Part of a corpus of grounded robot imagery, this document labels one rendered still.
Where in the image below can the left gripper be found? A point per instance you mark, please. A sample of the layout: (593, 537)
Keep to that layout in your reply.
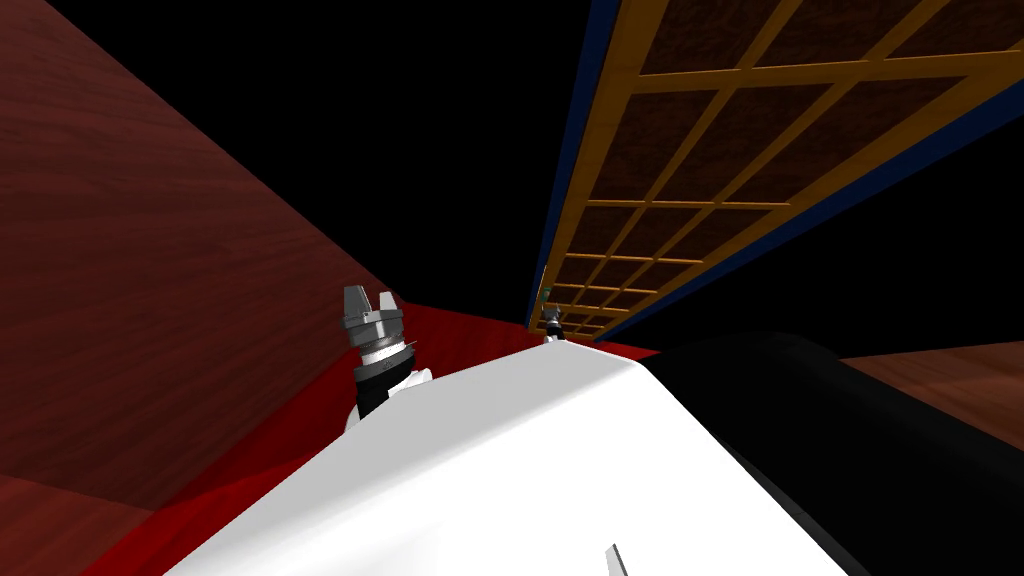
(374, 326)

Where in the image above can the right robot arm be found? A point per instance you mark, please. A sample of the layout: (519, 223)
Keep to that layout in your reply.
(848, 456)

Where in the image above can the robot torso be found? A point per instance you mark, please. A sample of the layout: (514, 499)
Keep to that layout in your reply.
(512, 472)

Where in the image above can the brown door with wooden lattice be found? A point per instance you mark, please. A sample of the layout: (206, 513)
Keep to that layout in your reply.
(720, 152)

